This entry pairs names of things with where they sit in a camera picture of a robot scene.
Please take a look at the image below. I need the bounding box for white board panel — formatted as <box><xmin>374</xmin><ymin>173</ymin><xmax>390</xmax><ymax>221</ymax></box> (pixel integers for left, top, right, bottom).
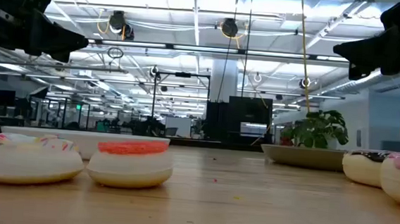
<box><xmin>164</xmin><ymin>116</ymin><xmax>193</xmax><ymax>139</ymax></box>

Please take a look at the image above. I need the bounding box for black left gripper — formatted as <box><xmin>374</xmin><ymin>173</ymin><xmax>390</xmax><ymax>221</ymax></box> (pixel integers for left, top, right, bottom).
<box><xmin>0</xmin><ymin>0</ymin><xmax>93</xmax><ymax>66</ymax></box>

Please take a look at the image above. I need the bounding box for small black monitor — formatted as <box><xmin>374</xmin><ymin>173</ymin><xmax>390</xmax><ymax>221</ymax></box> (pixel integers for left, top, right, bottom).
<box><xmin>0</xmin><ymin>89</ymin><xmax>17</xmax><ymax>108</ymax></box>

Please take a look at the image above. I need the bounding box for black aluminium station frame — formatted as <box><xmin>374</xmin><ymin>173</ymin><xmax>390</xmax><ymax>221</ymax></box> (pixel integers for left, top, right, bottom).
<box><xmin>149</xmin><ymin>70</ymin><xmax>212</xmax><ymax>142</ymax></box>

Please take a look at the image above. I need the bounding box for long ceiling light fixture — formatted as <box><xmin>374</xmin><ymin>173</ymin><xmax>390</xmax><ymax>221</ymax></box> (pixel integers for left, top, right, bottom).
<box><xmin>87</xmin><ymin>37</ymin><xmax>350</xmax><ymax>65</ymax></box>

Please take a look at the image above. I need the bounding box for large chocolate frosted donut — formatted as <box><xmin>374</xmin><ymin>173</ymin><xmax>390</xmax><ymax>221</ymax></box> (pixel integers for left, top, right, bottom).
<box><xmin>339</xmin><ymin>147</ymin><xmax>392</xmax><ymax>189</ymax></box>

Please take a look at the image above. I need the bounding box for white round plate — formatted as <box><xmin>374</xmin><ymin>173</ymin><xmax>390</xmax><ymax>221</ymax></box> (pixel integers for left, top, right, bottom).
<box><xmin>0</xmin><ymin>125</ymin><xmax>171</xmax><ymax>166</ymax></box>

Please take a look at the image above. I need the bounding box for black hanging power cable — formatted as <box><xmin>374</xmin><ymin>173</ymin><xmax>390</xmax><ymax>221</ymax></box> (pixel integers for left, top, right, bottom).
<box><xmin>240</xmin><ymin>0</ymin><xmax>255</xmax><ymax>99</ymax></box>

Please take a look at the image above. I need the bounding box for small white sprinkled donut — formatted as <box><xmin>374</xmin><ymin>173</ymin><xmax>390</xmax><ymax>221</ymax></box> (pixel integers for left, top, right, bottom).
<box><xmin>0</xmin><ymin>131</ymin><xmax>87</xmax><ymax>190</ymax></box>

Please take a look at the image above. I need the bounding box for grey round plate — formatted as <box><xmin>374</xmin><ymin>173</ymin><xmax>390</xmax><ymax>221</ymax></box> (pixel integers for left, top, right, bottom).
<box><xmin>259</xmin><ymin>143</ymin><xmax>347</xmax><ymax>173</ymax></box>

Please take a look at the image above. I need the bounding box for black ceiling cord reel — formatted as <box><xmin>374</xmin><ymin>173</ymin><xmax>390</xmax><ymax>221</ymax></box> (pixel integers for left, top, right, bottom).
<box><xmin>219</xmin><ymin>17</ymin><xmax>241</xmax><ymax>39</ymax></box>
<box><xmin>106</xmin><ymin>9</ymin><xmax>137</xmax><ymax>42</ymax></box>

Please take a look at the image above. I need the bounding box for small red frosted donut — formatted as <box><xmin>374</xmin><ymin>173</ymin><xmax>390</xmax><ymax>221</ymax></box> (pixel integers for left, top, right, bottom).
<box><xmin>85</xmin><ymin>135</ymin><xmax>176</xmax><ymax>192</ymax></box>

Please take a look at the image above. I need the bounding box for yellow hanging cable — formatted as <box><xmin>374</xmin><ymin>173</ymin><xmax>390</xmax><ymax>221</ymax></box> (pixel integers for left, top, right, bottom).
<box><xmin>291</xmin><ymin>0</ymin><xmax>319</xmax><ymax>114</ymax></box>

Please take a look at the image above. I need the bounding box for green potted plant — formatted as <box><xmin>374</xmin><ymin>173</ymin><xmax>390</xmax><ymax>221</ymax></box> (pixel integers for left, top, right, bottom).
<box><xmin>279</xmin><ymin>106</ymin><xmax>352</xmax><ymax>152</ymax></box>

